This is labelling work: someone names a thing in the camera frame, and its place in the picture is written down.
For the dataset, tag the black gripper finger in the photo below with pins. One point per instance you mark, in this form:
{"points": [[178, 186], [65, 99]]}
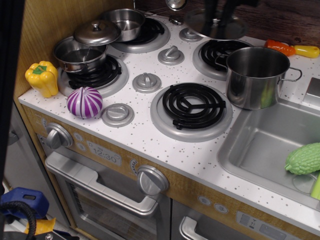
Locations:
{"points": [[210, 7], [227, 12]]}

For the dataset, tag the steel pot lid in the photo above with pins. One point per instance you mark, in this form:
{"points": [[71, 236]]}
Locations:
{"points": [[236, 28]]}

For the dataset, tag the tall steel stock pot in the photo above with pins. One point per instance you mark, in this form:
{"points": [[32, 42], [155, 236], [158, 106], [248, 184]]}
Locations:
{"points": [[255, 76]]}

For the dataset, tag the steel pan back left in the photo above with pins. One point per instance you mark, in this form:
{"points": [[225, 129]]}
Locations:
{"points": [[129, 21]]}

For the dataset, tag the domed steel lid with knob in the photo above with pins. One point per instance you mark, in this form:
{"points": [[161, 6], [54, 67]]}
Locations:
{"points": [[97, 33]]}

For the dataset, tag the steel pot front left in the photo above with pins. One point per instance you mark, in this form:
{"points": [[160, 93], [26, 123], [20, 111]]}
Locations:
{"points": [[74, 57]]}

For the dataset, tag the grey stove knob back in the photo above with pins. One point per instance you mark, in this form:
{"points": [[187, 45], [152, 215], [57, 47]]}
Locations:
{"points": [[189, 36]]}

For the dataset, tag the grey stove knob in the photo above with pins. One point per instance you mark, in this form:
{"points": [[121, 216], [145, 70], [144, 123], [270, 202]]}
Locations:
{"points": [[117, 115], [189, 36], [146, 83], [171, 56]]}

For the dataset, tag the black back right burner coil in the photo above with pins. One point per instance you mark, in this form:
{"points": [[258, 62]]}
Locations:
{"points": [[214, 53]]}

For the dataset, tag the black burner coil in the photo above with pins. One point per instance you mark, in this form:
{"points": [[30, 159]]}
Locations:
{"points": [[105, 74], [149, 31], [214, 53], [193, 106]]}

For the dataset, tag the black back left burner coil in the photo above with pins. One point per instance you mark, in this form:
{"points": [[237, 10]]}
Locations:
{"points": [[149, 31]]}

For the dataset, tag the grey stove knob upper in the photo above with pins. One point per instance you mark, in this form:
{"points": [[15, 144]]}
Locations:
{"points": [[171, 56]]}

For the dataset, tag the orange toy carrot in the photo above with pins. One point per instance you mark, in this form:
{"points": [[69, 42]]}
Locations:
{"points": [[280, 47]]}

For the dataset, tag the grey stove knob middle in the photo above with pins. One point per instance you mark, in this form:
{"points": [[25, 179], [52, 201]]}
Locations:
{"points": [[146, 83]]}

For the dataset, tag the black front right burner coil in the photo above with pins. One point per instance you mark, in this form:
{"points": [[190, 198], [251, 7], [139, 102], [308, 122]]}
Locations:
{"points": [[193, 106]]}

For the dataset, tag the black front left burner coil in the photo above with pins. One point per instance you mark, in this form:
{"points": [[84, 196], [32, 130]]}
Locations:
{"points": [[105, 74]]}

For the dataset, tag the grey stove knob front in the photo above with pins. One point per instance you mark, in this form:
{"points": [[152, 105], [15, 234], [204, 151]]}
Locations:
{"points": [[117, 115]]}

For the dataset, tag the grey sink basin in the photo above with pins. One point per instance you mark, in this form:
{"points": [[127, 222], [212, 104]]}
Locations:
{"points": [[259, 142]]}

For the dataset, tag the purple striped toy onion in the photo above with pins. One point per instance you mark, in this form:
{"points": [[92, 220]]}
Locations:
{"points": [[85, 102]]}

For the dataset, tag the green toy bitter gourd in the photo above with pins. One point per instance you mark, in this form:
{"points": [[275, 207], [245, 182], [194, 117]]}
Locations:
{"points": [[304, 160]]}

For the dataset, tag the yellow toy bell pepper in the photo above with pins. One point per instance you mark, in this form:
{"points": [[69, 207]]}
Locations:
{"points": [[43, 77]]}

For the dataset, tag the oven clock display panel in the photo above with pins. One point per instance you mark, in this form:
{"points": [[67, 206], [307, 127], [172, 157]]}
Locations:
{"points": [[104, 153]]}

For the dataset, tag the grey oven dial right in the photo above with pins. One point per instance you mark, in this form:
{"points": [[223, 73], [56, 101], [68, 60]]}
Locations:
{"points": [[151, 181]]}

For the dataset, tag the grey oven dial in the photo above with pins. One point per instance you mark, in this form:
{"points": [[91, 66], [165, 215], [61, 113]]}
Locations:
{"points": [[151, 181], [57, 136]]}

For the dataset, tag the grey oven dial left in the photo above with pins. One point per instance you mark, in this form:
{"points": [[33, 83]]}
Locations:
{"points": [[57, 136]]}

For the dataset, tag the light green cup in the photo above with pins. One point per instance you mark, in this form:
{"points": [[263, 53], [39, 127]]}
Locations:
{"points": [[315, 192]]}

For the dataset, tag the blue clamp tool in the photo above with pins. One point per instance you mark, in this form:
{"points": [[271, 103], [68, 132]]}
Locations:
{"points": [[22, 201]]}

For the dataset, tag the grey oven door handle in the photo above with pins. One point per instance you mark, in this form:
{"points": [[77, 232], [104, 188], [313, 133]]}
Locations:
{"points": [[87, 178]]}

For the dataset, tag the grey right door handle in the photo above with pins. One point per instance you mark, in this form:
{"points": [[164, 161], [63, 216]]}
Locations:
{"points": [[187, 229]]}

